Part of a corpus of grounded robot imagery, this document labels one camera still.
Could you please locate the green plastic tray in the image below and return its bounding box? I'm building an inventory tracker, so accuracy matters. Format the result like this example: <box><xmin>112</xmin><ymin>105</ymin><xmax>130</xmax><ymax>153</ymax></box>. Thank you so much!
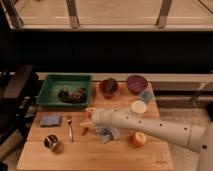
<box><xmin>36</xmin><ymin>74</ymin><xmax>92</xmax><ymax>109</ymax></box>

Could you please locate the reddish pine cone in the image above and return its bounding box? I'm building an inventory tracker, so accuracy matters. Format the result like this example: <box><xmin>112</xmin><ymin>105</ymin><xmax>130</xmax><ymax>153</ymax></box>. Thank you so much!
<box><xmin>72</xmin><ymin>88</ymin><xmax>85</xmax><ymax>103</ymax></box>

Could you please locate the red bowl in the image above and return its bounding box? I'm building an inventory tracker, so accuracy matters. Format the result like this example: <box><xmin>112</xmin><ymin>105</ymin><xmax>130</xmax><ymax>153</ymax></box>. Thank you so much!
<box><xmin>99</xmin><ymin>78</ymin><xmax>119</xmax><ymax>98</ymax></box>

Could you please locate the orange yellow apple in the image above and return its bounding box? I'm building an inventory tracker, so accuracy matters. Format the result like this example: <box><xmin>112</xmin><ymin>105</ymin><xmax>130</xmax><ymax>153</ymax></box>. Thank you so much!
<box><xmin>132</xmin><ymin>132</ymin><xmax>147</xmax><ymax>147</ymax></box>

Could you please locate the blue sponge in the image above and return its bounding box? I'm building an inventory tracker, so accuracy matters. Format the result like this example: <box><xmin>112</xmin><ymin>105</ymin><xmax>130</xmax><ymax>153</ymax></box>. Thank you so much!
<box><xmin>40</xmin><ymin>115</ymin><xmax>61</xmax><ymax>127</ymax></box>

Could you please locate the dark block in bowl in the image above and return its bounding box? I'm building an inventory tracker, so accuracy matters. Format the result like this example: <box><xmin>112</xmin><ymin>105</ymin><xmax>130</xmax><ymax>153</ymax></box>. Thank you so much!
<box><xmin>104</xmin><ymin>78</ymin><xmax>116</xmax><ymax>93</ymax></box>

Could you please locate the wooden cutting board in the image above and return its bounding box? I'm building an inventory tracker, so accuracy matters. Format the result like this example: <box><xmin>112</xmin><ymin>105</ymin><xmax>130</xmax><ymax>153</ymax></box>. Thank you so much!
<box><xmin>16</xmin><ymin>82</ymin><xmax>175</xmax><ymax>171</ymax></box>

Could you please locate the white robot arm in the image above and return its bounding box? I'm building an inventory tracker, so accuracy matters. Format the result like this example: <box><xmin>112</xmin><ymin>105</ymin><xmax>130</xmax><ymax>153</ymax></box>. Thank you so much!
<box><xmin>80</xmin><ymin>108</ymin><xmax>213</xmax><ymax>171</ymax></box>

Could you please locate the metal can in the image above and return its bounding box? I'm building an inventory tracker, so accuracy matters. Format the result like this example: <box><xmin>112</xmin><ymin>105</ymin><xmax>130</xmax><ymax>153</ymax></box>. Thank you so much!
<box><xmin>44</xmin><ymin>134</ymin><xmax>63</xmax><ymax>154</ymax></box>

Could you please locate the red chili pepper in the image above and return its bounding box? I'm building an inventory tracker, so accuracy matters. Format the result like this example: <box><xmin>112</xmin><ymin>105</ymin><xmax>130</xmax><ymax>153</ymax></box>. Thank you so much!
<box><xmin>81</xmin><ymin>111</ymin><xmax>91</xmax><ymax>136</ymax></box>

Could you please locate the white paper cup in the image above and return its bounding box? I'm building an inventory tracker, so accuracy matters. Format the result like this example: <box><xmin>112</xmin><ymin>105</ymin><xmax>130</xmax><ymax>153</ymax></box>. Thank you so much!
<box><xmin>131</xmin><ymin>100</ymin><xmax>147</xmax><ymax>114</ymax></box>

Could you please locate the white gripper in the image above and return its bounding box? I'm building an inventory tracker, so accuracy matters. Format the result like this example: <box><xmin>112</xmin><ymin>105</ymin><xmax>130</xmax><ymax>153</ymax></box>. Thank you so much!
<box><xmin>80</xmin><ymin>107</ymin><xmax>115</xmax><ymax>129</ymax></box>

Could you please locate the small blue cup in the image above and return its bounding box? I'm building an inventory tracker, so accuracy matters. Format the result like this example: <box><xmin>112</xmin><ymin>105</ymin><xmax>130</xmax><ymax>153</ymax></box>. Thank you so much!
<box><xmin>140</xmin><ymin>90</ymin><xmax>154</xmax><ymax>104</ymax></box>

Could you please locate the blue grey cloth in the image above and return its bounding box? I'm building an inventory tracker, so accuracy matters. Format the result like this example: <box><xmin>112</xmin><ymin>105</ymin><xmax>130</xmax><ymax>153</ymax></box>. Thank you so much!
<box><xmin>96</xmin><ymin>126</ymin><xmax>121</xmax><ymax>144</ymax></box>

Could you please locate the metal spoon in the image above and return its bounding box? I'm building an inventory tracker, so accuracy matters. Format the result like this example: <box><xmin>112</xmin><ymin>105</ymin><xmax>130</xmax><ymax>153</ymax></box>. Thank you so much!
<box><xmin>67</xmin><ymin>115</ymin><xmax>74</xmax><ymax>142</ymax></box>

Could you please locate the purple bowl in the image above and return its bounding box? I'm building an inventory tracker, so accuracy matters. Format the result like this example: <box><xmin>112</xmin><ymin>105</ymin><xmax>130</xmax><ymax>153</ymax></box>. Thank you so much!
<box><xmin>126</xmin><ymin>75</ymin><xmax>148</xmax><ymax>94</ymax></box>

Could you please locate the black equipment at left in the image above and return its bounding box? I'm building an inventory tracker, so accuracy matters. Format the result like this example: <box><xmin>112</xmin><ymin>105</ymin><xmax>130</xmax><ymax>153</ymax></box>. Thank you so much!
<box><xmin>0</xmin><ymin>64</ymin><xmax>40</xmax><ymax>160</ymax></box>

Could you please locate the dark pine cone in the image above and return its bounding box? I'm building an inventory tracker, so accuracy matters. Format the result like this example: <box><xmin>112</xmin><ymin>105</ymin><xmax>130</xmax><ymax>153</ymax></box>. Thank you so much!
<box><xmin>57</xmin><ymin>88</ymin><xmax>71</xmax><ymax>103</ymax></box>

